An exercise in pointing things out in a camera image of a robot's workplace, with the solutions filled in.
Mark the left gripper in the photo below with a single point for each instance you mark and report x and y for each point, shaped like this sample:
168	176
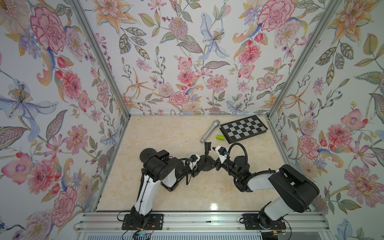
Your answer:
195	172

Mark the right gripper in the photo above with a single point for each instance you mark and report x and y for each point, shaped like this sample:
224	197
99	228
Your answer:
220	163

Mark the black round stand base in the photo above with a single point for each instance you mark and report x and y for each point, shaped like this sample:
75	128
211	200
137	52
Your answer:
206	163

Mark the black stand pole with clip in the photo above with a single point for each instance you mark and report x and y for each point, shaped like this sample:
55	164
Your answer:
207	146

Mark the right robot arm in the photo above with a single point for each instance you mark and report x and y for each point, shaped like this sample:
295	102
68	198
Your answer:
296	192

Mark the silver microphone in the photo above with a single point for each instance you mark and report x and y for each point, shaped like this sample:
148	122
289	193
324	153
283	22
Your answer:
214	125

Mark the green cylinder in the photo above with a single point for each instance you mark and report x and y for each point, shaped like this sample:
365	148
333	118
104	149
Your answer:
220	137

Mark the black checkered chess box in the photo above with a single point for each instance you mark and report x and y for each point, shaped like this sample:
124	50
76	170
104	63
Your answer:
242	129

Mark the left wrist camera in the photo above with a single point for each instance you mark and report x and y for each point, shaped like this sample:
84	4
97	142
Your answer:
194	159

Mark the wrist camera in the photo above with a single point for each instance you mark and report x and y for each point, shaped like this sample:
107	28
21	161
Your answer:
194	159
222	154

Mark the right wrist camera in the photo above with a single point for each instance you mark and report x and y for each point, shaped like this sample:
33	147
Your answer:
222	154

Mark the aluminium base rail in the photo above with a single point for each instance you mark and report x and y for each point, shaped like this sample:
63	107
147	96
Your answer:
201	226

